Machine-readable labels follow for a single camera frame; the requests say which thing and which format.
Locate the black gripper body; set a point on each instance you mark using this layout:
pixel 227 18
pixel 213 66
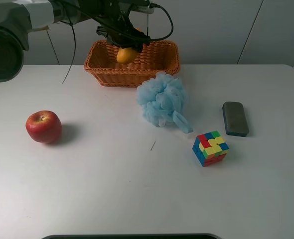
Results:
pixel 114 13

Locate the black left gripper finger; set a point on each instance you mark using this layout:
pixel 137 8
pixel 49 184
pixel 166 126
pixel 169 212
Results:
pixel 130 35

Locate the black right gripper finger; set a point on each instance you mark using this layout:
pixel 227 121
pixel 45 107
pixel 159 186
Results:
pixel 117 39

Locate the yellow orange mango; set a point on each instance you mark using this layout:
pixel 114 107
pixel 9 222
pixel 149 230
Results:
pixel 128 55

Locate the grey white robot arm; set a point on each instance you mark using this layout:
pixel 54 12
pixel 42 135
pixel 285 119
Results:
pixel 18 18

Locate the orange wicker basket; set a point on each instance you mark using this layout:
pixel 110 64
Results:
pixel 160 56

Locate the red apple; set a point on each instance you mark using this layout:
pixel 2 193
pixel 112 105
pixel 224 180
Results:
pixel 44 127

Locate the light blue bath loofah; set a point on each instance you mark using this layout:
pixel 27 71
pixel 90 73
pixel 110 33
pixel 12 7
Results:
pixel 162 100

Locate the multicoloured puzzle cube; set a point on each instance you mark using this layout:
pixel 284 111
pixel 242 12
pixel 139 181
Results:
pixel 210 148

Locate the grey whiteboard eraser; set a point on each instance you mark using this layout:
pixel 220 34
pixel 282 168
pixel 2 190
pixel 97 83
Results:
pixel 234 119

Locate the white camera module on gripper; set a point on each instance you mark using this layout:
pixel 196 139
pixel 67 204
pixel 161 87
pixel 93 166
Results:
pixel 143 7

